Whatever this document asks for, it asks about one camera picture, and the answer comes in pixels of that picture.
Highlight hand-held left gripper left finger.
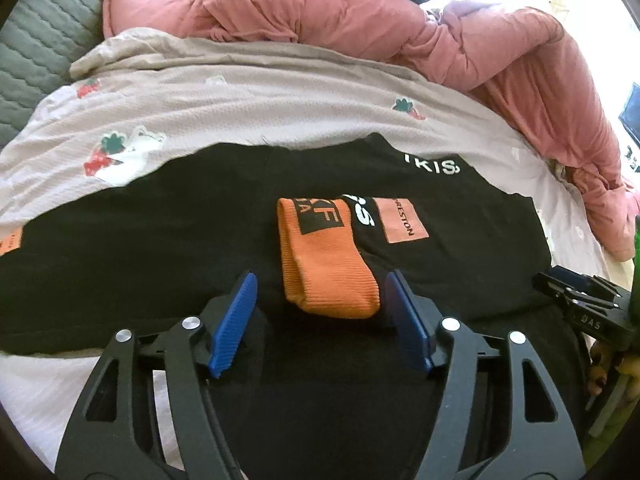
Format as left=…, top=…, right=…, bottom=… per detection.
left=55, top=271, right=258, bottom=480

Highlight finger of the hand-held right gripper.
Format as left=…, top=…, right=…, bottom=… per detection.
left=531, top=266, right=623, bottom=311

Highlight pale printed bed sheet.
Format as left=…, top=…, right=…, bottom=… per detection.
left=0, top=29, right=626, bottom=480

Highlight grey quilted cover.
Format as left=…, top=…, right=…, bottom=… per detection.
left=0, top=0, right=122, bottom=151

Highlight person's right hand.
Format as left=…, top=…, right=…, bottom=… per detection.
left=586, top=344, right=626, bottom=397

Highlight black t-shirt with orange collar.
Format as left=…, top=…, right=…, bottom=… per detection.
left=0, top=132, right=591, bottom=480

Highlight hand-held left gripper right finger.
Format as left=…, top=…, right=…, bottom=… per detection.
left=384, top=269, right=586, bottom=480

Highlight pink duvet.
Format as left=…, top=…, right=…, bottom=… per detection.
left=102, top=0, right=640, bottom=261

